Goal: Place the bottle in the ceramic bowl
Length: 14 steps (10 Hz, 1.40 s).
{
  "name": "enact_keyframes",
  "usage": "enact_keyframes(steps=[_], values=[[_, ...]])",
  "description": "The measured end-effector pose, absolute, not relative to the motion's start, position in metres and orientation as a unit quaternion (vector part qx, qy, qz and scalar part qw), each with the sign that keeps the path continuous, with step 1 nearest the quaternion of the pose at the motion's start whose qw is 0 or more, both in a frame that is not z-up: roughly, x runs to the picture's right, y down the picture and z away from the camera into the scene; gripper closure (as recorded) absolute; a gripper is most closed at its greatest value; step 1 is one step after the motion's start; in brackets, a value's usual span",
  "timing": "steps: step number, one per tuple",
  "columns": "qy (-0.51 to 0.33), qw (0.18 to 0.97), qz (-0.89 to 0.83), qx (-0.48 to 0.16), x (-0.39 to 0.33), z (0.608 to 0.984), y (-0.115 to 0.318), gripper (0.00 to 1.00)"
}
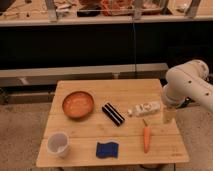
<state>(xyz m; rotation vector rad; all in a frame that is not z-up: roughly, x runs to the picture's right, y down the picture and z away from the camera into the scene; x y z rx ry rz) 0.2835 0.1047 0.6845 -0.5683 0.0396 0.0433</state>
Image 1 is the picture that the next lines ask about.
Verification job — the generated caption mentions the blue sponge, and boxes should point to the blue sponge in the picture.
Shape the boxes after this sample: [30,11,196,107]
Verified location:
[96,142,119,159]

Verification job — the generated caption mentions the thin vertical cable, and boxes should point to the thin vertical cable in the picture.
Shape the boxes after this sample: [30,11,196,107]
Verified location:
[132,0,138,80]

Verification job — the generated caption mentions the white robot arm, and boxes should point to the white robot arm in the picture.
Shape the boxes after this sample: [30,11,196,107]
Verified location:
[161,60,213,123]

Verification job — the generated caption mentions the orange ceramic bowl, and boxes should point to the orange ceramic bowl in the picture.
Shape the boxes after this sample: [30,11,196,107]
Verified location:
[62,91,94,119]

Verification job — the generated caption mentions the long wooden workbench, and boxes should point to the long wooden workbench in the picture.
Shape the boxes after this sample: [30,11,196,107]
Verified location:
[0,0,213,27]

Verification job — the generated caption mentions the grey metal floor beam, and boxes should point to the grey metal floor beam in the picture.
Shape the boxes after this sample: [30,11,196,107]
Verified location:
[0,63,169,87]

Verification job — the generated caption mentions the clear plastic bottle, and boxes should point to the clear plastic bottle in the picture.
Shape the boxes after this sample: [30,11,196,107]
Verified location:
[127,101,161,117]

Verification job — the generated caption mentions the wooden table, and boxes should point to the wooden table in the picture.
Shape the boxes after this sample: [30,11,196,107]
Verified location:
[36,79,189,167]

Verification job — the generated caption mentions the white plastic cup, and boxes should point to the white plastic cup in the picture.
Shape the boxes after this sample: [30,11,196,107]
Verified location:
[46,132,70,158]

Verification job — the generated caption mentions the orange carrot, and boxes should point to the orange carrot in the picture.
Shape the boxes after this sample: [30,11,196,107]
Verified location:
[143,119,151,153]

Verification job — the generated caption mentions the black striped block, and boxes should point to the black striped block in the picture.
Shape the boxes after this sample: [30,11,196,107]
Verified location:
[102,103,125,126]

